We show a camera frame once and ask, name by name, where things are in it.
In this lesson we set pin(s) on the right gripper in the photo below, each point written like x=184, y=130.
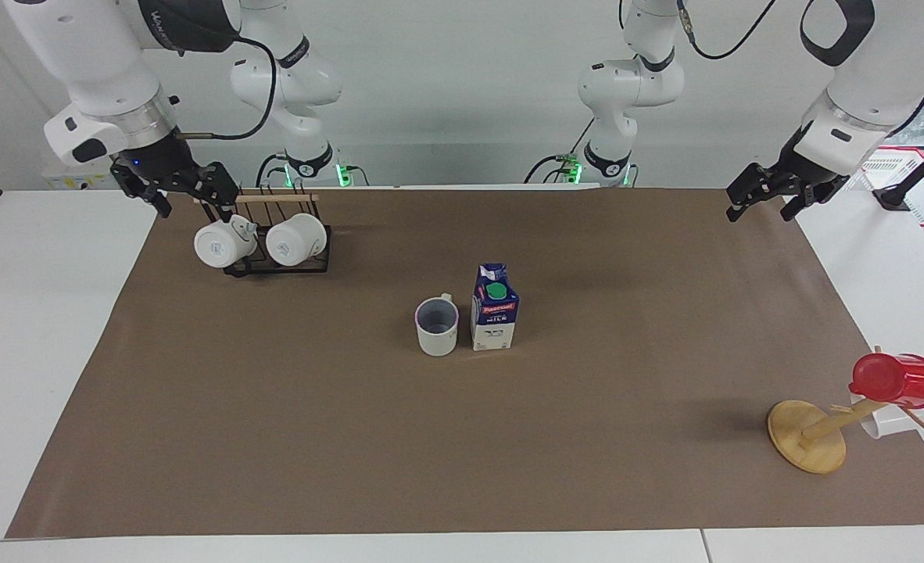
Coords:
x=155, y=156

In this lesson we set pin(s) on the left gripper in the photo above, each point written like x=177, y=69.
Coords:
x=804, y=160

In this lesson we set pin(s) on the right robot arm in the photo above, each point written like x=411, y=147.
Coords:
x=94, y=55

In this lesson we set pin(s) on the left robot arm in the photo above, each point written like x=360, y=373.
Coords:
x=868, y=78

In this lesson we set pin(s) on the red cup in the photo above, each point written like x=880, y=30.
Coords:
x=900, y=381

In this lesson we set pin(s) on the white cup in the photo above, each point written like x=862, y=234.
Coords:
x=888, y=422

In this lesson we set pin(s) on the blue and white milk carton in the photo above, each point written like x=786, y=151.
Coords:
x=493, y=317

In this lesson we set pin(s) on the wooden mug tree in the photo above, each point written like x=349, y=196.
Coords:
x=807, y=438

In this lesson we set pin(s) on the white mug with pink rim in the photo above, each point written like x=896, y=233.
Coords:
x=437, y=332

